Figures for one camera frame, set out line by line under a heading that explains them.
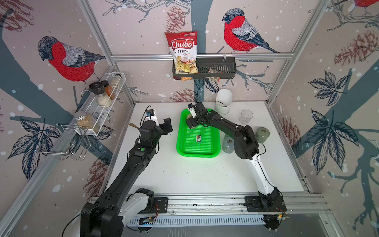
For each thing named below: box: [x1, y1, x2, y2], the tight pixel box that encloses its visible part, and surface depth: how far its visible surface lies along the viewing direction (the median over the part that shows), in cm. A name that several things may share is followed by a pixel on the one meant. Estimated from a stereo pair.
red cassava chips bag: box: [164, 30, 199, 82], surface depth 85 cm
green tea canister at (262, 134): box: [256, 126, 270, 144], surface depth 95 cm
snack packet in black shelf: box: [205, 67, 224, 83], surface depth 93 cm
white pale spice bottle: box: [110, 73, 123, 90], surface depth 87 cm
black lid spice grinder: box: [88, 79, 113, 108], surface depth 73 cm
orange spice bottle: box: [100, 79, 116, 101], surface depth 77 cm
